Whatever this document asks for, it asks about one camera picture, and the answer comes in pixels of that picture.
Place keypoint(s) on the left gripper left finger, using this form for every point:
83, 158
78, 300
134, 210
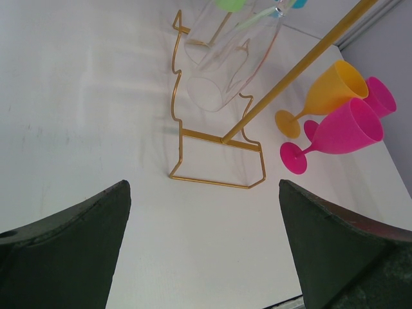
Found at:
68, 259

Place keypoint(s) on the cyan plastic wine glass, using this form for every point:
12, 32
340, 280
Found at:
286, 5

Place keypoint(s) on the front clear wine glass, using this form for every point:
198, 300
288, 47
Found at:
236, 58

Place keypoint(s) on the orange plastic wine glass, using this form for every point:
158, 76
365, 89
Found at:
339, 83

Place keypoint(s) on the clear wine glass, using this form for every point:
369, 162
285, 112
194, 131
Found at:
210, 26
236, 58

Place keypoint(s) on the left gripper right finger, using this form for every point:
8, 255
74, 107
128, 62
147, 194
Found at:
344, 259

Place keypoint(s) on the right aluminium frame post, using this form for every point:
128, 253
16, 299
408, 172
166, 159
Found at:
367, 21

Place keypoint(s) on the gold wire glass rack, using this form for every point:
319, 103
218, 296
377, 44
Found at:
236, 136

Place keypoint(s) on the magenta wine glass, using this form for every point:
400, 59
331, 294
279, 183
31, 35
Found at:
351, 127
380, 98

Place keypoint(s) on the green plastic wine glass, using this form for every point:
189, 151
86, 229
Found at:
230, 5

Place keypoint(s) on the rear clear wine glass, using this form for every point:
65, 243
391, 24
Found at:
210, 26

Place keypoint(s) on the aluminium front rail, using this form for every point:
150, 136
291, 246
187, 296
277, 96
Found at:
293, 303

